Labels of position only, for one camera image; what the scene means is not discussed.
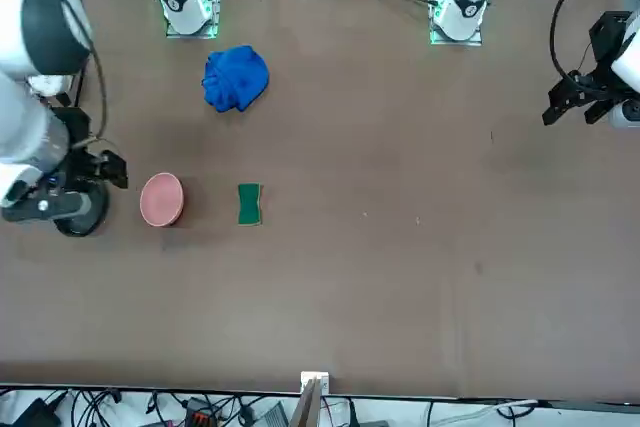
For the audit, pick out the black power adapter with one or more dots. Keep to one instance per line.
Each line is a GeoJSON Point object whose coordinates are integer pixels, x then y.
{"type": "Point", "coordinates": [35, 412]}

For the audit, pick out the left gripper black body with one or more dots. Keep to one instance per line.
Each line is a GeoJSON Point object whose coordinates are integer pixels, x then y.
{"type": "Point", "coordinates": [607, 37]}

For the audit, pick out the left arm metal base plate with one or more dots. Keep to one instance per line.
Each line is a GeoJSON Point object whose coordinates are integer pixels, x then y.
{"type": "Point", "coordinates": [455, 42]}

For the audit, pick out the pink bowl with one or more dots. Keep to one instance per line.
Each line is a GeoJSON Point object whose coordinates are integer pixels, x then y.
{"type": "Point", "coordinates": [160, 199]}

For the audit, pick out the green and yellow sponge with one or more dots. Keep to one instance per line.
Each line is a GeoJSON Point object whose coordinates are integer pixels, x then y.
{"type": "Point", "coordinates": [249, 204]}

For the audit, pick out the black and red hub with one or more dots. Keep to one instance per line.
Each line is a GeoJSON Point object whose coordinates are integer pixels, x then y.
{"type": "Point", "coordinates": [200, 414]}

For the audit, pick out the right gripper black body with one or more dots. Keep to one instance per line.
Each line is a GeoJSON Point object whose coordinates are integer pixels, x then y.
{"type": "Point", "coordinates": [77, 127]}

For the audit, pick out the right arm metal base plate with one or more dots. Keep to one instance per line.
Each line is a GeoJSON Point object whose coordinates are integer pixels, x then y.
{"type": "Point", "coordinates": [175, 35]}

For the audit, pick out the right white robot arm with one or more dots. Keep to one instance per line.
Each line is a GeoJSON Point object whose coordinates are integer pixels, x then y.
{"type": "Point", "coordinates": [15, 112]}

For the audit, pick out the aluminium camera post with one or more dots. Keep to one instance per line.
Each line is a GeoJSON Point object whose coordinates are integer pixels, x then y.
{"type": "Point", "coordinates": [307, 407]}

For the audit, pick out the crumpled blue cloth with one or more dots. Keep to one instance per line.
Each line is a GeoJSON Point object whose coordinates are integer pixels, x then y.
{"type": "Point", "coordinates": [235, 79]}

